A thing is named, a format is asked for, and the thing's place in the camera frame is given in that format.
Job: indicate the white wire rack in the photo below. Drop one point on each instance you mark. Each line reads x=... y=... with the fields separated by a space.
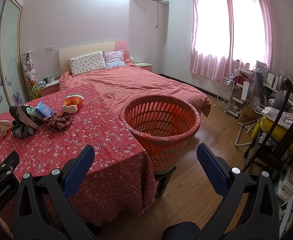
x=225 y=94

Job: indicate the dark wooden chair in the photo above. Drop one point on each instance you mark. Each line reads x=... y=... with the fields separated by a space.
x=279 y=138

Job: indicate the cardboard box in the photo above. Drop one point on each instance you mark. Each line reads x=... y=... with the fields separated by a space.
x=247 y=114

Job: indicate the dark red cloth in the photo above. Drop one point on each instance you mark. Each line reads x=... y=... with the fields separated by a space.
x=58 y=122

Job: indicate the pink striped pillow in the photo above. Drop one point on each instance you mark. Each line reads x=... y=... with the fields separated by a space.
x=114 y=59

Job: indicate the right pink nightstand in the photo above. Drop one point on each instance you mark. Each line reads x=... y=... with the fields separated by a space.
x=145 y=66

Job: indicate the mint green cloth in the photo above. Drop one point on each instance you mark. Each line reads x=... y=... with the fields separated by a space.
x=31 y=111

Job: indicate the red floral tablecloth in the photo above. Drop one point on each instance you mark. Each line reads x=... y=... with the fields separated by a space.
x=121 y=176

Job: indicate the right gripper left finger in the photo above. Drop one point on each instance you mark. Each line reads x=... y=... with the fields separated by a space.
x=42 y=209

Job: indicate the beige pink headboard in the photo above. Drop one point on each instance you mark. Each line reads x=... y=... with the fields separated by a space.
x=71 y=52

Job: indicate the pink nightstand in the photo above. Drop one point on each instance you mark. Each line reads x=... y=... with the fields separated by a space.
x=50 y=88
x=145 y=66

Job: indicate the orange plastic laundry basket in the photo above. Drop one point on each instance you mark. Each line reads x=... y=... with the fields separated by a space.
x=163 y=125

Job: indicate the bed with salmon duvet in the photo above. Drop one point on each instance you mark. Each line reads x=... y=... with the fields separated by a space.
x=122 y=84

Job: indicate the blue tissue pack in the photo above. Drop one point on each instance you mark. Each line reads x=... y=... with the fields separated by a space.
x=43 y=110

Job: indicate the dark floral cloth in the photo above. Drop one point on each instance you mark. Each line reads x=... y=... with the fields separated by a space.
x=19 y=129

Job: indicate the cluttered desk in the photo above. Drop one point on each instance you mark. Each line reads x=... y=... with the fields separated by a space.
x=274 y=89

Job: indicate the green yellow plush toy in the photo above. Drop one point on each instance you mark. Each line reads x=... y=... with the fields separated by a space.
x=35 y=93

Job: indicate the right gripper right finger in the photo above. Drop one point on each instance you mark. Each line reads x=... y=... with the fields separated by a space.
x=260 y=216

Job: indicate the red instant noodle cup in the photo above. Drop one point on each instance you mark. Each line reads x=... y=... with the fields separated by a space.
x=72 y=103

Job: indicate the left pink nightstand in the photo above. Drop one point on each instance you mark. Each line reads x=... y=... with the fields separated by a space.
x=50 y=88

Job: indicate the floral white pillow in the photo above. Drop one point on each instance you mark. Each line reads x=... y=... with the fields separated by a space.
x=87 y=63

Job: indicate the pink window curtain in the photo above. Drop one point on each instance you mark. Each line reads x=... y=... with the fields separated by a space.
x=230 y=34

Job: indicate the sliding wardrobe with flowers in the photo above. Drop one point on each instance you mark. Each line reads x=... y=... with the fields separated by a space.
x=13 y=90

